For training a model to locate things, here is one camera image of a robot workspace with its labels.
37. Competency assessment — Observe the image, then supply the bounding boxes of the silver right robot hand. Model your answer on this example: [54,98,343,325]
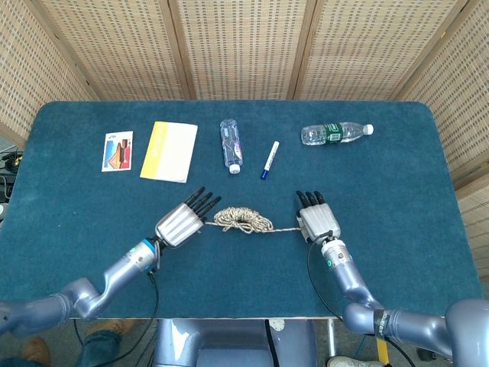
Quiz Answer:
[295,190,342,245]

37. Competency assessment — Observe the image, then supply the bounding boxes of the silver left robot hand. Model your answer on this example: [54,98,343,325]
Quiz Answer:
[154,186,222,250]

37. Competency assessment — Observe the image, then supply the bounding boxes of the beige braided rope bundle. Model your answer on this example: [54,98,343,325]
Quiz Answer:
[204,206,306,235]

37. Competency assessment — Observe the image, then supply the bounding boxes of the yellow and white booklet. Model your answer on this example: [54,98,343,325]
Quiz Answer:
[139,121,199,184]

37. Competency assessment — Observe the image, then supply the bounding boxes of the white marker blue cap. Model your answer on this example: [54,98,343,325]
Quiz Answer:
[260,141,280,181]

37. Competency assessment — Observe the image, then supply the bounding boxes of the blue felt table cover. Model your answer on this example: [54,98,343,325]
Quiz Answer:
[0,100,483,320]

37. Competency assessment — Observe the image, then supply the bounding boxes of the clear bottle green label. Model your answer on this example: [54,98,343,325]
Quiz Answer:
[300,122,375,147]

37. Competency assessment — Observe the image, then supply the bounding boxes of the clear bottle purple label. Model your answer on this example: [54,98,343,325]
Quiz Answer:
[219,119,243,175]

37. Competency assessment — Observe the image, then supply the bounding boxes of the colourful picture card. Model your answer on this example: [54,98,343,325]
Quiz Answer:
[101,131,134,174]

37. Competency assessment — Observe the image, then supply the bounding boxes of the white table leg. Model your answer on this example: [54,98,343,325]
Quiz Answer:
[327,320,338,356]

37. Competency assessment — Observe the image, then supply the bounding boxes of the brown leather shoe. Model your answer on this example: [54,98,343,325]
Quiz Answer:
[86,319,137,338]
[21,336,50,365]

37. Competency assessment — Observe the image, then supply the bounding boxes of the grey-blue robot torso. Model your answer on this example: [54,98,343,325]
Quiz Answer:
[152,318,318,367]

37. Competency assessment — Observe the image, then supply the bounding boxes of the blue jeans leg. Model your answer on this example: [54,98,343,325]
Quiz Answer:
[76,330,124,367]

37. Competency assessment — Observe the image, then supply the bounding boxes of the white sneaker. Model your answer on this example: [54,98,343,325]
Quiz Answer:
[326,355,383,367]

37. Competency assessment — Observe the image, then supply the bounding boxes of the black equipment on floor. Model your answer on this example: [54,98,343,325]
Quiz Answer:
[0,151,24,173]

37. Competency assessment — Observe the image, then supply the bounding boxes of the woven wooden folding screen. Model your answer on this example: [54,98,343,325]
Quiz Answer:
[0,0,489,276]

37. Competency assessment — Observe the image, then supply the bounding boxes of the black right hand cable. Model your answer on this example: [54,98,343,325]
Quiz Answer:
[306,230,345,322]

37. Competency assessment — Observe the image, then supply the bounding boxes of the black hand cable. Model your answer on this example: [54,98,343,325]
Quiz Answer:
[110,239,161,367]
[306,230,345,322]

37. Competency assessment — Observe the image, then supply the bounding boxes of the black left hand cable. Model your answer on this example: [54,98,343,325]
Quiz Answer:
[110,239,161,367]

